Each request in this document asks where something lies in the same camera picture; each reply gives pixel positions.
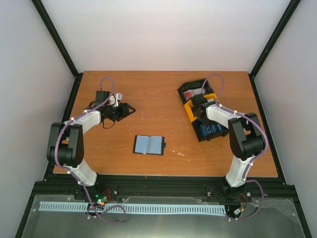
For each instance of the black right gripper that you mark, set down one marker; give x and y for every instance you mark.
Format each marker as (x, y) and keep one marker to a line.
(204, 123)

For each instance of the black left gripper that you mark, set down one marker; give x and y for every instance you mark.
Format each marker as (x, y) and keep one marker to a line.
(123, 110)

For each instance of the black leather card holder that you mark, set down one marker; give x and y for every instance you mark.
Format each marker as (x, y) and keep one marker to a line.
(149, 145)

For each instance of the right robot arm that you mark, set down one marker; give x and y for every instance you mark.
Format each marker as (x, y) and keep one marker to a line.
(246, 136)

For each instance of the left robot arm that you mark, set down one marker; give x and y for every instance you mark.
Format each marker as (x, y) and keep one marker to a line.
(66, 140)

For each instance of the yellow bin with black cards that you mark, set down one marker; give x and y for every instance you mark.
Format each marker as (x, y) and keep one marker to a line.
(211, 98)

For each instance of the red white card stack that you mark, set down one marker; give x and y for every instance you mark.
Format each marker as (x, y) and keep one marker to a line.
(192, 92)

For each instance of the black bin with red cards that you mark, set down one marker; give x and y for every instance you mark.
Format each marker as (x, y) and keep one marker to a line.
(193, 85)

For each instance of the blue card stack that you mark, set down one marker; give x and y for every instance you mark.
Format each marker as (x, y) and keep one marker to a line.
(210, 129)

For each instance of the black bin with blue cards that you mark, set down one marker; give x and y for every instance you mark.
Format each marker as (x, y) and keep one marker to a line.
(201, 138)

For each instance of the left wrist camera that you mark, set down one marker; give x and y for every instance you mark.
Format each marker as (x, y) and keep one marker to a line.
(115, 100)

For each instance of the light blue cable duct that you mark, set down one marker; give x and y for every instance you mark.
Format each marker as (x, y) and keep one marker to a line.
(140, 209)

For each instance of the black aluminium frame rail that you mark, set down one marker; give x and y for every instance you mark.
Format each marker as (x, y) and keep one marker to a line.
(41, 10)

